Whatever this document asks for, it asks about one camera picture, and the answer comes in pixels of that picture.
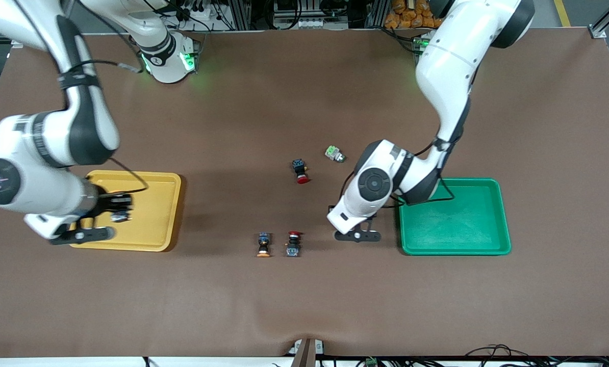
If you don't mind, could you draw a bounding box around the yellow plastic tray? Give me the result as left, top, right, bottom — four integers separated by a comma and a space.
70, 170, 182, 252

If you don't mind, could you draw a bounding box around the red mushroom button black housing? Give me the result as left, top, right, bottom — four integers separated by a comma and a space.
292, 159, 310, 185

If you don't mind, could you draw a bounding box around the red mushroom button blue base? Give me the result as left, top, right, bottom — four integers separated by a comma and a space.
285, 230, 302, 258

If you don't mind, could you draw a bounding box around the brown table cover sheet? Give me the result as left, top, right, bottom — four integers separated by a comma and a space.
0, 28, 609, 358

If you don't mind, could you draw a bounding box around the green plastic tray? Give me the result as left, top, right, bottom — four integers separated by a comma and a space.
397, 177, 512, 256

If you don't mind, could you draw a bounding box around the white power strip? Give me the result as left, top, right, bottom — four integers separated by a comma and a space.
293, 17, 338, 29

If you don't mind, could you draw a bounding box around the pile of orange bags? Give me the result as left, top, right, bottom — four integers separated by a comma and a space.
384, 0, 445, 29

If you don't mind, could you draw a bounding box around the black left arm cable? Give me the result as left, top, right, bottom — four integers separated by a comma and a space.
341, 137, 456, 205

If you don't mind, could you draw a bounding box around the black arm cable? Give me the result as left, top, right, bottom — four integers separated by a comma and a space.
341, 137, 456, 205
16, 0, 149, 197

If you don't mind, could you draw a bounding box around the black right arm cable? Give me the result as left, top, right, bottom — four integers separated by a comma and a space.
16, 0, 149, 197

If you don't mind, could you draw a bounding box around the grey camera mount pole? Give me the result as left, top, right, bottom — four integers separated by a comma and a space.
289, 337, 325, 367

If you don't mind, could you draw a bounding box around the black cable bundle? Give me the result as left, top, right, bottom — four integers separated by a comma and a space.
465, 344, 609, 367

